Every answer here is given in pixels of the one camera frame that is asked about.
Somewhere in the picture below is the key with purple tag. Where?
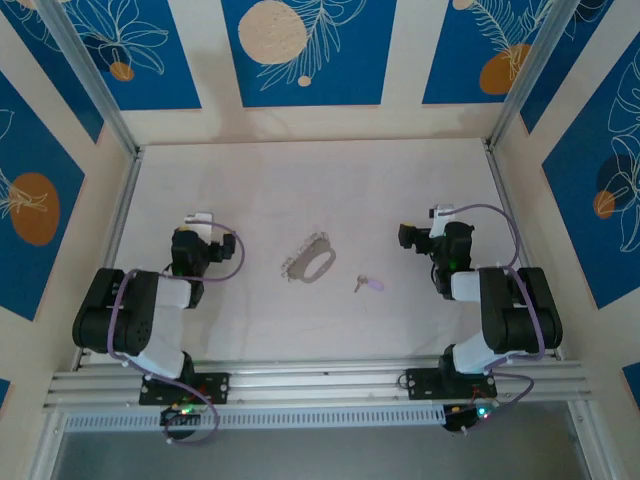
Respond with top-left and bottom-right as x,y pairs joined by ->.
353,273 -> 385,295

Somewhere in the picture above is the blue poster flower dark circle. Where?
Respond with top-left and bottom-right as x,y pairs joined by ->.
542,47 -> 640,311

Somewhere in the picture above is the blue poster large orange circle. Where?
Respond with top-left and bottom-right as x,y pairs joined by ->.
0,69 -> 86,322

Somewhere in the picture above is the black controller board green LED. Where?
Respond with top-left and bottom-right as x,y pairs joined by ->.
442,402 -> 496,434
159,404 -> 209,429

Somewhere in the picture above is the blue poster orange circle fern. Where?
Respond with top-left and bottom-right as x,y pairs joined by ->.
422,0 -> 554,105

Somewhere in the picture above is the blue poster beige circle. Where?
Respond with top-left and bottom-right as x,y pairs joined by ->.
221,0 -> 399,108

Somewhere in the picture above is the blue poster white flower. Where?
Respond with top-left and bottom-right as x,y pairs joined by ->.
62,0 -> 203,111

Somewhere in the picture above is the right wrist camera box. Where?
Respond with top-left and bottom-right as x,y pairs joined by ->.
431,203 -> 455,237

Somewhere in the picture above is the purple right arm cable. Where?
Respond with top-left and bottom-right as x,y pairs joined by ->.
449,203 -> 547,434

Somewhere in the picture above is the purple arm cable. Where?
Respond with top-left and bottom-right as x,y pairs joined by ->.
449,203 -> 547,434
106,219 -> 246,447

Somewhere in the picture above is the aluminium side rail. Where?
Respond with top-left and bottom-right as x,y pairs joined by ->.
74,148 -> 145,371
483,139 -> 561,361

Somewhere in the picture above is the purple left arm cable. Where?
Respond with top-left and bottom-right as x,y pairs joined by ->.
106,219 -> 246,447

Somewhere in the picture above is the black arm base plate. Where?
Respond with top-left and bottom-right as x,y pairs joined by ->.
404,367 -> 499,401
138,372 -> 231,406

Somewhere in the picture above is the aluminium front frame rail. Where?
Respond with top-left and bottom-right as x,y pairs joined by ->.
42,354 -> 596,414

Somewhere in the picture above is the aluminium frame post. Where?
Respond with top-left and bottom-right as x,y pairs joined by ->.
567,399 -> 617,480
487,0 -> 576,151
29,414 -> 66,480
37,0 -> 141,159

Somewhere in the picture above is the grey slotted cable duct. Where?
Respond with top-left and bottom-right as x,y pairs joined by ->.
62,403 -> 446,434

